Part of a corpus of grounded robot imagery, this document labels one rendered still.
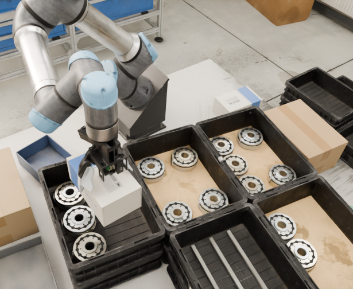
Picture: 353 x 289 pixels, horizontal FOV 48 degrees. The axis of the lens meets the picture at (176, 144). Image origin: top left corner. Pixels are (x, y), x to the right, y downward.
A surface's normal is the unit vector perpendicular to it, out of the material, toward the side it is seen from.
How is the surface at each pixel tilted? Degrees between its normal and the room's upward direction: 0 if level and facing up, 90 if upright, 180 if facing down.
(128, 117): 44
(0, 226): 90
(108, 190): 0
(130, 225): 0
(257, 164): 0
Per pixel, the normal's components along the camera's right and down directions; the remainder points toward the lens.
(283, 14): 0.41, 0.68
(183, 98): 0.07, -0.69
